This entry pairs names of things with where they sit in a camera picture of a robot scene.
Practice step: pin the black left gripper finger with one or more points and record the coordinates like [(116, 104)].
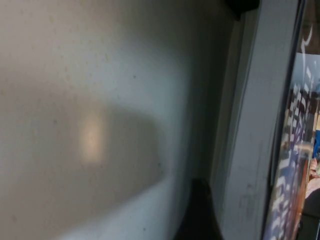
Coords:
[(200, 215)]

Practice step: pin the dark colourful robot book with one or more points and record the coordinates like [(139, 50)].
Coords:
[(265, 125)]

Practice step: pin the white car suspension book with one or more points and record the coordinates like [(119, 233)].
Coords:
[(233, 100)]

